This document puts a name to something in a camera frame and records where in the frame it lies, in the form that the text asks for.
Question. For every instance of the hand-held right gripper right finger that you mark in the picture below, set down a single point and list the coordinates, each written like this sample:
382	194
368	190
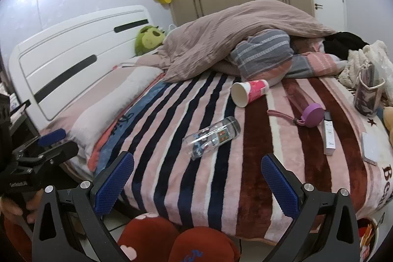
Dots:
279	188

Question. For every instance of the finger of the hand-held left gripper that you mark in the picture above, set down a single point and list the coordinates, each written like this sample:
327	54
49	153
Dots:
52	136
61	151

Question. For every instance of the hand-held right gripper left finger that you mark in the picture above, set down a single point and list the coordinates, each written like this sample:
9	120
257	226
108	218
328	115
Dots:
115	185

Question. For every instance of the pink and white paper cup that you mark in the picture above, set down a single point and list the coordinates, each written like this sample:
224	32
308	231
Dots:
248	91

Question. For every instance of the person's left hand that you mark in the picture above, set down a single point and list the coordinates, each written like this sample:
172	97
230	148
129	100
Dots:
32	208

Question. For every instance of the red plush slipper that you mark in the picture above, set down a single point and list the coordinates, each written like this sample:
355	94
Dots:
205	245
147	234

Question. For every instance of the white long pillow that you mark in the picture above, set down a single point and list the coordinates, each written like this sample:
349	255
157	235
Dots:
104	108

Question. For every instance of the white remote control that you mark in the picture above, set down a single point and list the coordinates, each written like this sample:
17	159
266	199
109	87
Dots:
329	136

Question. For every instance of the clear plastic bottle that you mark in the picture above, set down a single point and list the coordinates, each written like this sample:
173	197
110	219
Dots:
211	136

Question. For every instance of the white bed headboard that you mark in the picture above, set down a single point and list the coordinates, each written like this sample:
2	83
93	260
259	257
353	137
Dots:
61	44

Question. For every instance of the white flat box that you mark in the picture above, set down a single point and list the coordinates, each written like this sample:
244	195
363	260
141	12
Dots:
373	150

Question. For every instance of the red printed bag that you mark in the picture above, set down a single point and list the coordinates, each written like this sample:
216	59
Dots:
368	237

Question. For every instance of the striped plush blanket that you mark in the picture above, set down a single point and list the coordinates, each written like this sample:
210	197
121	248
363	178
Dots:
196	90

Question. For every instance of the yellow plush toy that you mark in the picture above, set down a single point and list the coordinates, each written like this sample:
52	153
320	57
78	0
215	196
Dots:
388	124

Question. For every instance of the printed tote bag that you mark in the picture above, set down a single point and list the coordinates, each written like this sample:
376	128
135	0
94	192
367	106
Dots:
367	96

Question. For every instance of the green plush toy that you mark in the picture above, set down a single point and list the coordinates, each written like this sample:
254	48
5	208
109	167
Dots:
149	39

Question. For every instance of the grey striped pillow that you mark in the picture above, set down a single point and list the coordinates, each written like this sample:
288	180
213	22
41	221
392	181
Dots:
261	50

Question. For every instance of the cream fluffy blanket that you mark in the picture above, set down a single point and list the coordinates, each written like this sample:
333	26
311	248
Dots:
356	65

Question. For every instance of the black cloth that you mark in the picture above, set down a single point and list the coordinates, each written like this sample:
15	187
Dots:
347	42

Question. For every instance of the pinkish brown duvet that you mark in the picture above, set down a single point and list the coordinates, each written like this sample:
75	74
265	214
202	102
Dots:
215	35

